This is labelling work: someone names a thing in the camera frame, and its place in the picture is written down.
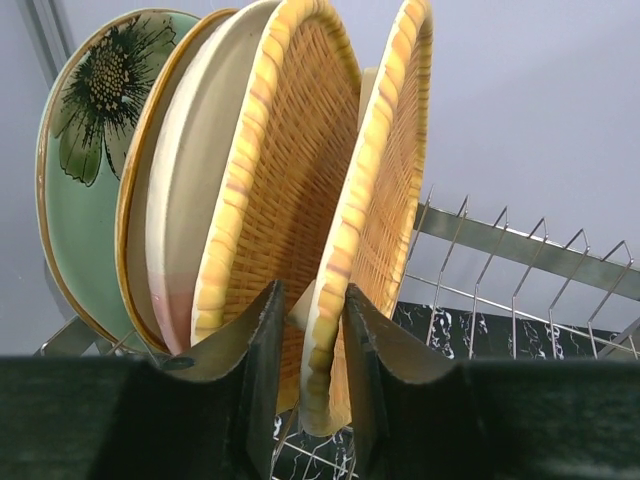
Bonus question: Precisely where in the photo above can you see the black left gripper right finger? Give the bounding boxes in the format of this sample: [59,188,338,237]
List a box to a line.
[342,285,639,479]

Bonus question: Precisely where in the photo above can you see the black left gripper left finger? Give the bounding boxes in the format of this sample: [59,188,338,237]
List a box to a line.
[1,281,285,479]

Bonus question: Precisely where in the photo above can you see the peach bird plate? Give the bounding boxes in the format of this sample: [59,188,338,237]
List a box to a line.
[114,8,237,353]

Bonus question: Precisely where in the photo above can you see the cream and pink plate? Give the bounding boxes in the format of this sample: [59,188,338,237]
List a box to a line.
[145,1,277,354]

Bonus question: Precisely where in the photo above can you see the mint green flower plate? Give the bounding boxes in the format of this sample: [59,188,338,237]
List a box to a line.
[36,8,199,352]

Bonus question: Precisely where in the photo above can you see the wooden plate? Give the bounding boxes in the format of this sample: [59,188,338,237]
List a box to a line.
[189,0,363,406]

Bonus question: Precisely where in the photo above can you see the stainless steel dish rack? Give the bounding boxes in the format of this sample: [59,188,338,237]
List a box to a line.
[34,184,640,480]

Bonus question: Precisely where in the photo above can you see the black marble pattern mat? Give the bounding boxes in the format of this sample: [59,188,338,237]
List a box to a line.
[271,302,639,479]

